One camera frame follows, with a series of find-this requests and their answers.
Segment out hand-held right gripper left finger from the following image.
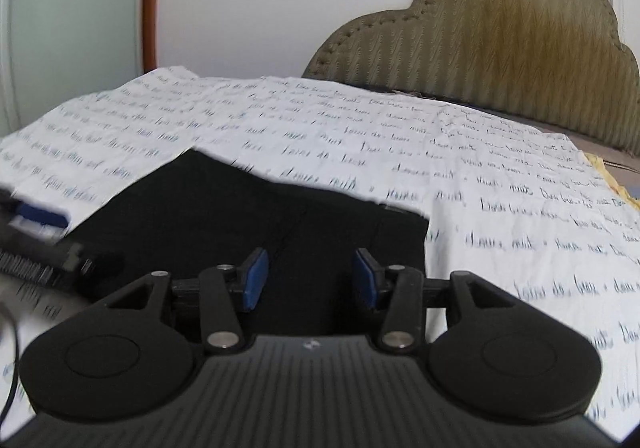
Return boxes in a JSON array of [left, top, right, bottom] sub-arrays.
[[102, 248, 271, 355]]

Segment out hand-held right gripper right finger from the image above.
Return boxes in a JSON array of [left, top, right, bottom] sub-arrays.
[[353, 248, 522, 355]]

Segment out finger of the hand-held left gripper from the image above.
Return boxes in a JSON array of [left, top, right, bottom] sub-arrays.
[[0, 187, 72, 245]]

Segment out black pants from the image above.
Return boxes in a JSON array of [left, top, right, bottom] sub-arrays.
[[64, 149, 432, 336]]

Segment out white script-print bed sheet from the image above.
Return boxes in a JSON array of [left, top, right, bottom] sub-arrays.
[[0, 65, 640, 429]]

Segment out frosted flower-print glass door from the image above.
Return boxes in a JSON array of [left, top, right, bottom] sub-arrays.
[[0, 0, 147, 135]]

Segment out yellow blanket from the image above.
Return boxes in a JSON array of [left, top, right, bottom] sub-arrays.
[[584, 152, 640, 211]]

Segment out olive padded headboard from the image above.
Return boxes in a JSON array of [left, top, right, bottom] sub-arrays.
[[301, 0, 640, 152]]

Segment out black cable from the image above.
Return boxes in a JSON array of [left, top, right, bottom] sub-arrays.
[[0, 300, 22, 429]]

